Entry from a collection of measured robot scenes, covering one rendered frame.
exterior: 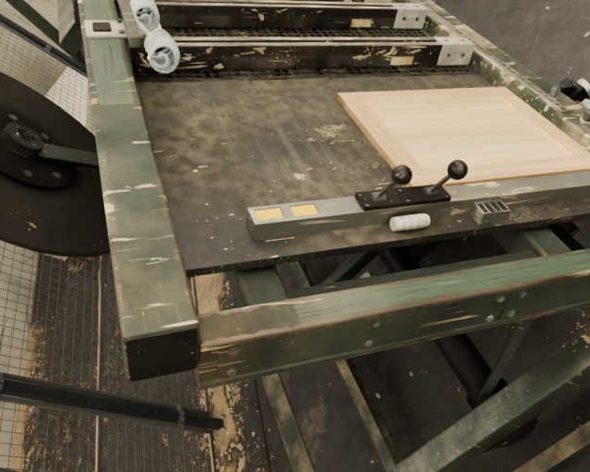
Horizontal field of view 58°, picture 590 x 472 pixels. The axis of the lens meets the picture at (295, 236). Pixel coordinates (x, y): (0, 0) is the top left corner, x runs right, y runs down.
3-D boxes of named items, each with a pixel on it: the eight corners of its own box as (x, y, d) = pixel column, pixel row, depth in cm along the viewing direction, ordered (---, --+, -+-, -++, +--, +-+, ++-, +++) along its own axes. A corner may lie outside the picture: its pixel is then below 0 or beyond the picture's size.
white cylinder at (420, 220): (393, 234, 106) (428, 229, 108) (398, 223, 104) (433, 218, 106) (387, 225, 108) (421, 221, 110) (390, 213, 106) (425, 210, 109)
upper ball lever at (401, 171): (386, 207, 107) (419, 179, 95) (369, 209, 106) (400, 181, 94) (381, 190, 108) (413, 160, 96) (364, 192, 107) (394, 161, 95)
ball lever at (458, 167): (437, 201, 111) (475, 173, 99) (421, 203, 110) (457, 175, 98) (432, 184, 112) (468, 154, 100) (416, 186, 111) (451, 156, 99)
